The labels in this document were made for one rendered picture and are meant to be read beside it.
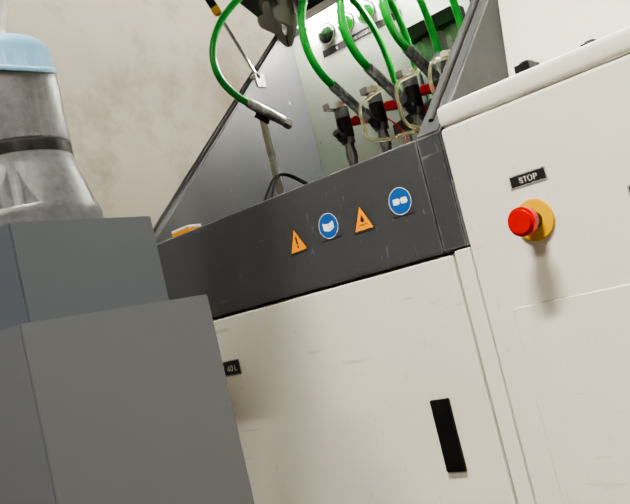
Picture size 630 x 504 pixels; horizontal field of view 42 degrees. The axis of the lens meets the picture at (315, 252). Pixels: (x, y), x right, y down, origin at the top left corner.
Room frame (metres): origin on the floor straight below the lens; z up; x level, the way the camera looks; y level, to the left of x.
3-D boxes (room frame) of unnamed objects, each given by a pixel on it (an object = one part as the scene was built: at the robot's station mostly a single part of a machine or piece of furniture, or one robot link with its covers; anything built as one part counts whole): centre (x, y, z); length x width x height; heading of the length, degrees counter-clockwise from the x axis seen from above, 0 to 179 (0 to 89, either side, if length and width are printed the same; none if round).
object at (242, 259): (1.32, 0.05, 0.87); 0.62 x 0.04 x 0.16; 48
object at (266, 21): (1.42, -0.02, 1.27); 0.06 x 0.03 x 0.09; 138
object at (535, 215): (0.99, -0.26, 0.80); 0.05 x 0.04 x 0.05; 48
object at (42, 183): (0.89, 0.29, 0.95); 0.15 x 0.15 x 0.10
